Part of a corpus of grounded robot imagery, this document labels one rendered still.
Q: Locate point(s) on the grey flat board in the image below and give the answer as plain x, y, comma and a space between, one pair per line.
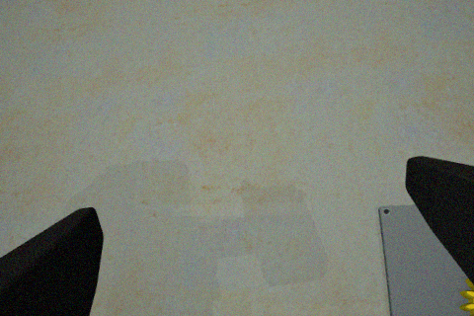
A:
422, 277

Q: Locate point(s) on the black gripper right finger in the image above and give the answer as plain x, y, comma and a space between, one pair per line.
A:
443, 191

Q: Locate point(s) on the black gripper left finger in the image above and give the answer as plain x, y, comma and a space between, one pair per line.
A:
55, 273

